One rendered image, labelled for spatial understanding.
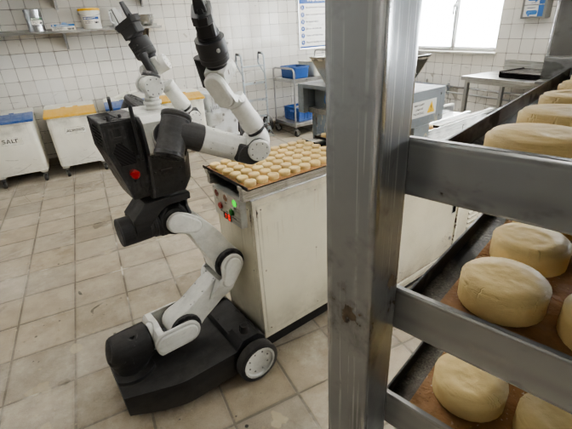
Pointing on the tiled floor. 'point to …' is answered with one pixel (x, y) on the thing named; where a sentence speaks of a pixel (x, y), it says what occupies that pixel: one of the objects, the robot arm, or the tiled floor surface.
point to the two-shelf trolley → (294, 99)
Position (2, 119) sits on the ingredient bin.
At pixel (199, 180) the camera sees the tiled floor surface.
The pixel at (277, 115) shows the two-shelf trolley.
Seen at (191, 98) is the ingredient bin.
